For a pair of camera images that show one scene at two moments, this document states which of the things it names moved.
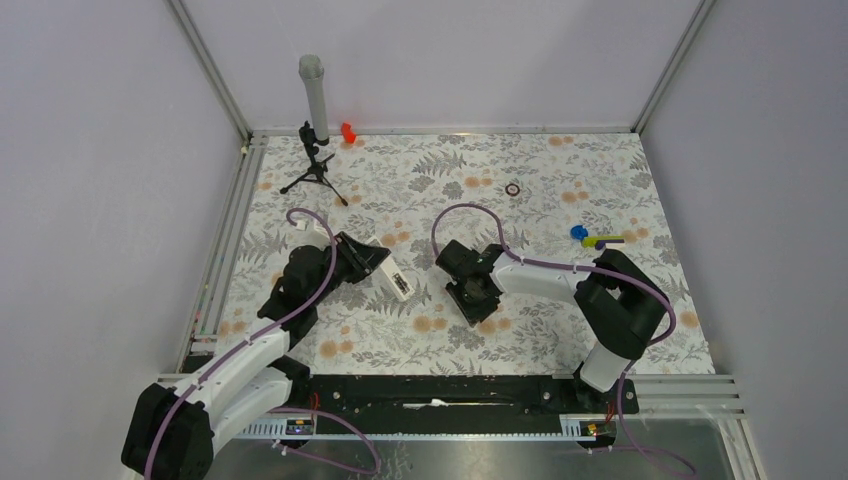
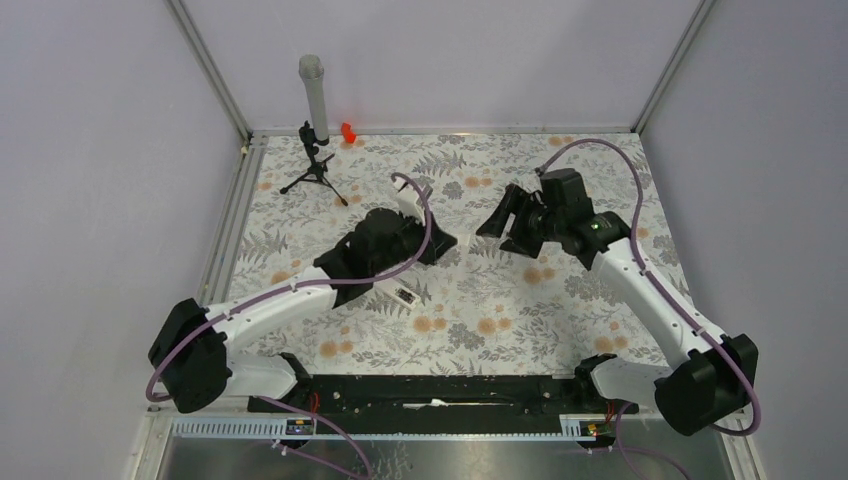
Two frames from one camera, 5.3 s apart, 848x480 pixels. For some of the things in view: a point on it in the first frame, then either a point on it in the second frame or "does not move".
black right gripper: [472, 314] → [520, 202]
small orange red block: [348, 134] does not move
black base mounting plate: [453, 405] does not move
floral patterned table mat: [553, 199] does not move
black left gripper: [361, 258] → [438, 243]
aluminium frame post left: [206, 63] does not move
